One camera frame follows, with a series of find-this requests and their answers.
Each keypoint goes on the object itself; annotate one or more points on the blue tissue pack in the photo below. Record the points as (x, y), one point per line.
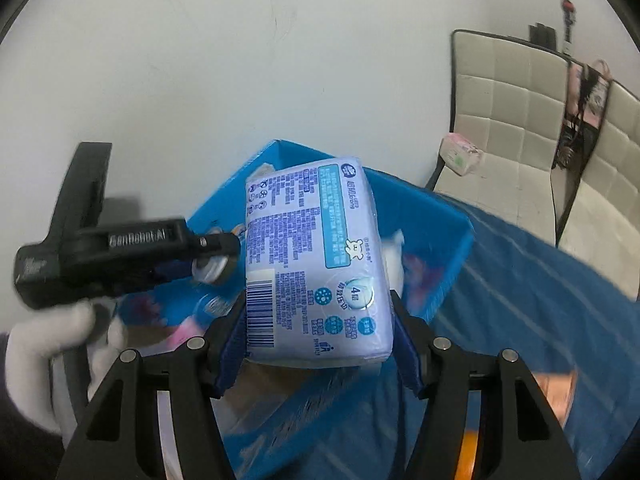
(320, 260)

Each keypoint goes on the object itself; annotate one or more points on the small round silver tin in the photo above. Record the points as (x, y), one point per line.
(212, 270)

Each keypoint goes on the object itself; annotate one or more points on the pink tissue pack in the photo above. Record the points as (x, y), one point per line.
(460, 155)

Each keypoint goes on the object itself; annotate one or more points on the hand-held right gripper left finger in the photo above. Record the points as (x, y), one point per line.
(232, 357)

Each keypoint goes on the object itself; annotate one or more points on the cream quilted chair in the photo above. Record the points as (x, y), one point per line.
(510, 110)
(615, 200)

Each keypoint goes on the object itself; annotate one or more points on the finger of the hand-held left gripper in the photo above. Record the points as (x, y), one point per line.
(220, 245)

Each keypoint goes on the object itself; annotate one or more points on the person's left forearm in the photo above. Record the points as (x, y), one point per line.
(20, 452)

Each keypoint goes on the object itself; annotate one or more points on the blue cardboard box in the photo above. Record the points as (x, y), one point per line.
(435, 220)

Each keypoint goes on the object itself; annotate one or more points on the person's left hand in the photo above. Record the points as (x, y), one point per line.
(45, 350)

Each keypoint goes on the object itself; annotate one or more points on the pink bag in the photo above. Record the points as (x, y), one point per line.
(595, 95)

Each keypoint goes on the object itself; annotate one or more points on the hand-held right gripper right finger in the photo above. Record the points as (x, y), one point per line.
(407, 357)

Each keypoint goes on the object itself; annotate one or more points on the orange snack packet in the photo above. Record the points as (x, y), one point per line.
(555, 392)

